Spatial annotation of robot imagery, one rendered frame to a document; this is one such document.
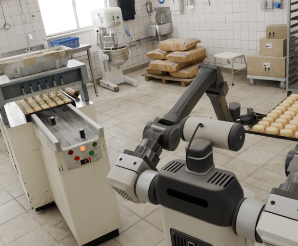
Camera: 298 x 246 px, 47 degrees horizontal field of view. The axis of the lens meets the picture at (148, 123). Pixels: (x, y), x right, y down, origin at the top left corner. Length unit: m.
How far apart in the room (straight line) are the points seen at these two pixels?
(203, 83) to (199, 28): 5.48
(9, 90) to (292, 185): 2.36
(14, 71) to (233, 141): 2.19
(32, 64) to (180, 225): 2.12
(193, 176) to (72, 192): 1.59
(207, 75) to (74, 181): 1.34
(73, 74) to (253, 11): 3.73
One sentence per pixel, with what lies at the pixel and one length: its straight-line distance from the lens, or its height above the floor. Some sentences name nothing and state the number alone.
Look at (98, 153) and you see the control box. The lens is 2.28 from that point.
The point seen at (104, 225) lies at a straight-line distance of 2.60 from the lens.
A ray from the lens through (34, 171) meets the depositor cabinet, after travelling 3.01.
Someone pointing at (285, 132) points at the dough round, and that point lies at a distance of 1.59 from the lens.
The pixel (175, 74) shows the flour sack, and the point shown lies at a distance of 6.03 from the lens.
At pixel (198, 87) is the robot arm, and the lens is 1.24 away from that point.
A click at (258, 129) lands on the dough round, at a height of 1.05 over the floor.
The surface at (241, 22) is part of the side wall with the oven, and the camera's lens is 6.13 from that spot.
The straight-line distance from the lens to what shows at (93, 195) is 2.44.
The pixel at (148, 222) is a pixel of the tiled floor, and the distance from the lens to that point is 2.80.
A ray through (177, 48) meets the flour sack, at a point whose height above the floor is 0.60.
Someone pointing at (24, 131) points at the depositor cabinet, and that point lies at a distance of 2.87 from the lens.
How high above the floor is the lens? 1.73
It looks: 22 degrees down
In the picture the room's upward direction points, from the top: 8 degrees counter-clockwise
